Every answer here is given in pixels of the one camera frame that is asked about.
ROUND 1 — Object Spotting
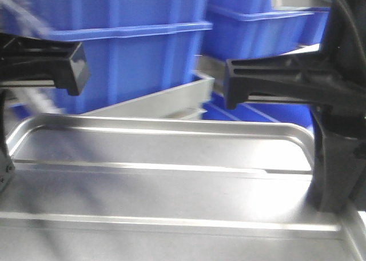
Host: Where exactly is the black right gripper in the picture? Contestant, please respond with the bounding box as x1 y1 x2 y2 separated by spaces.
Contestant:
223 51 365 112

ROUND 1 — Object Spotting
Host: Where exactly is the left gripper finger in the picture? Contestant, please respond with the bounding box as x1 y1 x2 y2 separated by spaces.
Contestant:
1 90 15 192

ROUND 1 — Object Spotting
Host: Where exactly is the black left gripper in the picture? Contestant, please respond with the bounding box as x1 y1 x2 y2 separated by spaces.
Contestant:
1 33 90 96

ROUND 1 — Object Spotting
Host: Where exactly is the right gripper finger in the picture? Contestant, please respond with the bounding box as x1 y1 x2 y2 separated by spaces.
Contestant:
310 106 365 212

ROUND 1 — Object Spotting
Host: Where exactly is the silver metal tray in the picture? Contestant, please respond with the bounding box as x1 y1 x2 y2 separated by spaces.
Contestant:
1 115 365 260

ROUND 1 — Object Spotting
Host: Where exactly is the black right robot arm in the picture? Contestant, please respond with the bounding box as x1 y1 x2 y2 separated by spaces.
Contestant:
224 0 365 212

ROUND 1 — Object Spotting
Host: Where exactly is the large blue bin on shelf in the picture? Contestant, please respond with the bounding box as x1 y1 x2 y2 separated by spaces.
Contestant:
27 0 212 114

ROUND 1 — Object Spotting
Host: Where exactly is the blue bin middle right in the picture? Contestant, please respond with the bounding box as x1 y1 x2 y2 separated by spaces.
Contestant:
202 92 313 132

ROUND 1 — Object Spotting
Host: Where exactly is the grey shelf edge rail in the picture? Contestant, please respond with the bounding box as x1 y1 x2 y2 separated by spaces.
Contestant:
83 71 214 120

